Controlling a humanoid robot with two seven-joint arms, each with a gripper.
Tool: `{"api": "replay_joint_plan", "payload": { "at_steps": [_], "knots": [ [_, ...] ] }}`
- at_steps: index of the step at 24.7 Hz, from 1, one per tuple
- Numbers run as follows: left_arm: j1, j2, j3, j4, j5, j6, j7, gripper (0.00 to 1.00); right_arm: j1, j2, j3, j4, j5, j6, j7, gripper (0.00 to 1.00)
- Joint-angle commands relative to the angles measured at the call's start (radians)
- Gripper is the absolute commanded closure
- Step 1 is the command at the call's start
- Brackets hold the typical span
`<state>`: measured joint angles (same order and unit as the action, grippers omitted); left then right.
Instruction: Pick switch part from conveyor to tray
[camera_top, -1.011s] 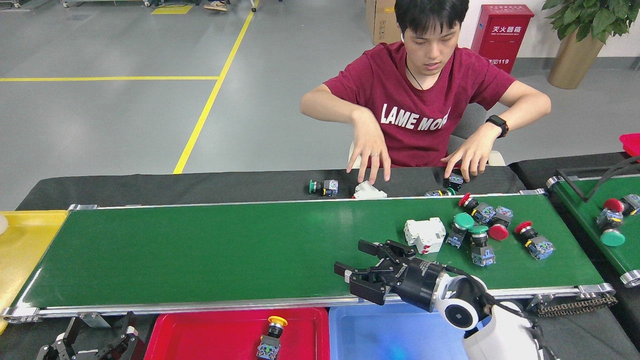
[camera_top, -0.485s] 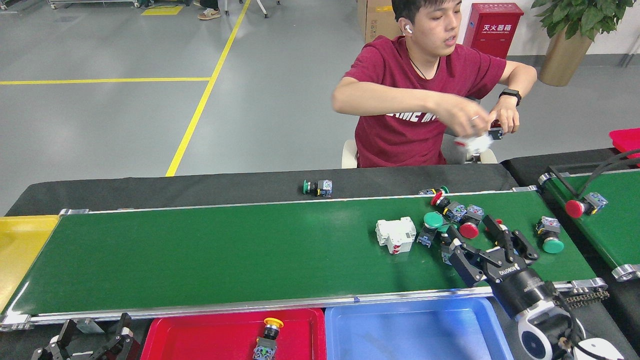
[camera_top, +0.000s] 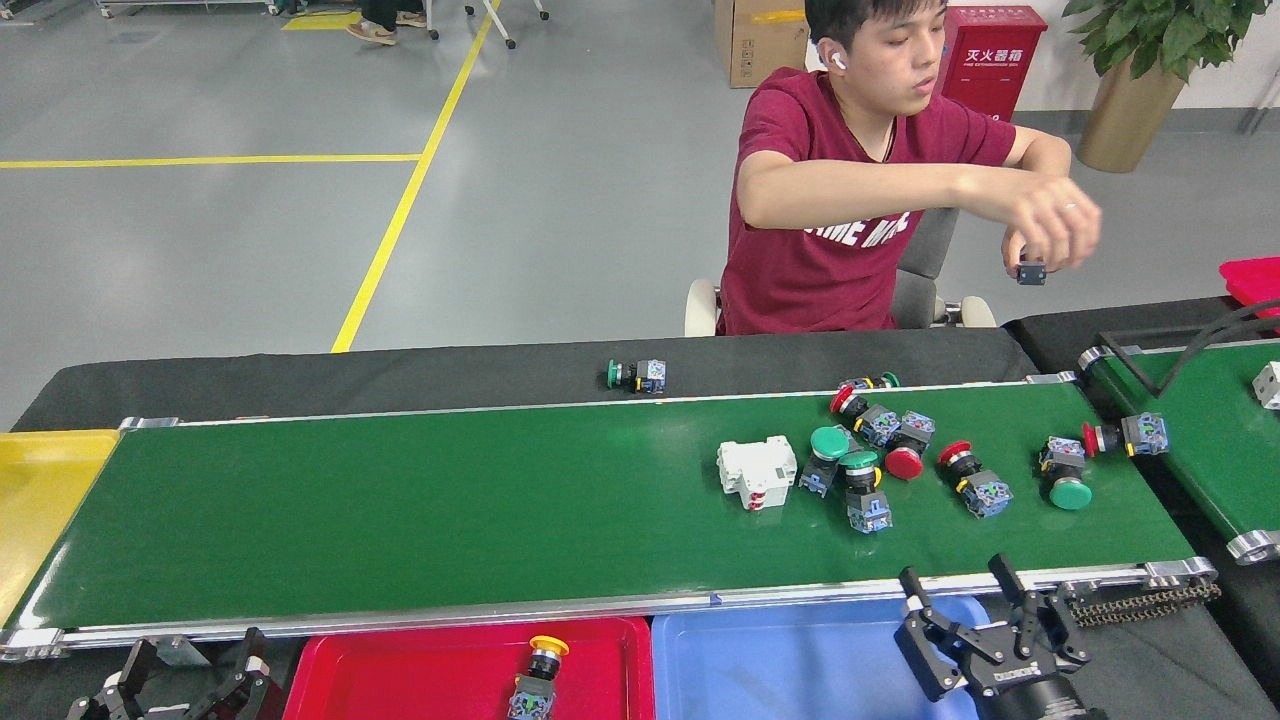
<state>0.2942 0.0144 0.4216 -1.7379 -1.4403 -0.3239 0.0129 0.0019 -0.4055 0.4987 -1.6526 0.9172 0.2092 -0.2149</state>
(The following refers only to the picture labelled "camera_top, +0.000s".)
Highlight red fire extinguisher box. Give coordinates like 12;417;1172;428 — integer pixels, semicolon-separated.
935;4;1050;124

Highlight long green conveyor belt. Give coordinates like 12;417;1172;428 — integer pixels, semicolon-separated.
0;372;1219;662

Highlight white metal cart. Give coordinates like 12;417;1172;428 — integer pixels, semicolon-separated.
95;0;282;19

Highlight short green conveyor belt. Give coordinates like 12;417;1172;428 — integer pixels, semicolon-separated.
1078;335;1280;566

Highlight red plastic tray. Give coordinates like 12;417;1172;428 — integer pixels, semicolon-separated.
283;616;657;720
1218;256;1280;321

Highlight potted plant gold pot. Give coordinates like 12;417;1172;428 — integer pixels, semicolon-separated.
1061;0;1271;175

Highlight yellow button switch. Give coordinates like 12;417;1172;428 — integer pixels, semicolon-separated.
506;634;572;720

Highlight white wheeled stand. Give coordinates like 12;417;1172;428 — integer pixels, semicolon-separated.
425;0;551;50

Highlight blue plastic tray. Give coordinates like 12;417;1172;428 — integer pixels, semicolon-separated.
651;594;993;720

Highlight background person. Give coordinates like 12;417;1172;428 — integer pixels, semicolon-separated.
345;0;429;47

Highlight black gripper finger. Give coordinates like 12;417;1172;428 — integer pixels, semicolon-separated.
68;638;161;720
988;553;1091;669
893;567;1001;701
188;628;286;720

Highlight brown cardboard box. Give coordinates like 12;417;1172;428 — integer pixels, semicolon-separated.
712;0;810;90

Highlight black guide frame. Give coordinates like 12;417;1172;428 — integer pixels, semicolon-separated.
1098;300;1280;396

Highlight yellow plastic tray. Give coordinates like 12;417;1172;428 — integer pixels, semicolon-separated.
0;429;122;627

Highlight black conveyor drive chain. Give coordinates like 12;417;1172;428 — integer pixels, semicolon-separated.
1060;580;1224;630

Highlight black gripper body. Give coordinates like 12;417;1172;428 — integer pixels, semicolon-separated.
965;660;1111;720

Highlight person's right hand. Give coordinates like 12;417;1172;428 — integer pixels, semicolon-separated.
1003;180;1103;274

